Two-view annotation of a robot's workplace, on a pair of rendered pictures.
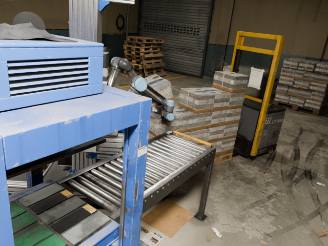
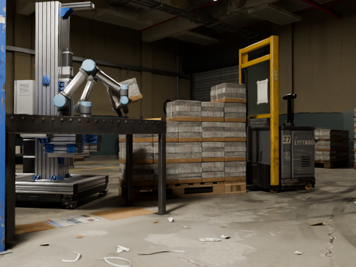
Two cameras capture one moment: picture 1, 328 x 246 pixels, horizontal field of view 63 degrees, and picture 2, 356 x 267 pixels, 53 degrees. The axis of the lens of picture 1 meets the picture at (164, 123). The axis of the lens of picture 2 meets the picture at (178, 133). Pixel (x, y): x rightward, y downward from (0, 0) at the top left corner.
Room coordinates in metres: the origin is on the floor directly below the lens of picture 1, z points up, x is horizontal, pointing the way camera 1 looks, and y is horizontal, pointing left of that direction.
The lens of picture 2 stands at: (-0.63, -1.41, 0.65)
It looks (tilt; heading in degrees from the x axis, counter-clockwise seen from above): 1 degrees up; 15
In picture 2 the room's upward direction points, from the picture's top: straight up
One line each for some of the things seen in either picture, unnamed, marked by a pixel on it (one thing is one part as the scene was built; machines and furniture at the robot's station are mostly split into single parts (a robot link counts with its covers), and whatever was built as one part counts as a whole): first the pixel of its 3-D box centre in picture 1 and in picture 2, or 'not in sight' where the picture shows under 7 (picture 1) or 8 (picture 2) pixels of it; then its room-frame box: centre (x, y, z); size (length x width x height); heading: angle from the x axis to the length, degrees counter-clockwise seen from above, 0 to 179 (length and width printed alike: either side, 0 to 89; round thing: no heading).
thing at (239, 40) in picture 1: (230, 88); (243, 114); (4.31, -1.01, 0.97); 0.09 x 0.09 x 1.75; 37
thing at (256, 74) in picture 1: (252, 73); (258, 88); (4.06, -1.22, 1.27); 0.57 x 0.01 x 0.65; 37
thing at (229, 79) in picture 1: (223, 116); (227, 138); (3.79, -0.86, 0.65); 0.39 x 0.30 x 1.29; 37
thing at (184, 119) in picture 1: (183, 138); (172, 158); (3.35, -0.28, 0.42); 1.17 x 0.39 x 0.83; 127
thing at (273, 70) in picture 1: (265, 99); (273, 110); (3.79, -1.41, 0.97); 0.09 x 0.09 x 1.75; 37
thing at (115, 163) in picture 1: (133, 173); not in sight; (1.76, 0.19, 0.77); 0.47 x 0.05 x 0.05; 57
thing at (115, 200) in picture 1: (100, 192); not in sight; (1.49, 0.37, 0.77); 0.47 x 0.05 x 0.05; 57
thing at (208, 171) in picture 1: (205, 189); (162, 174); (2.32, -0.48, 0.34); 0.06 x 0.06 x 0.68; 57
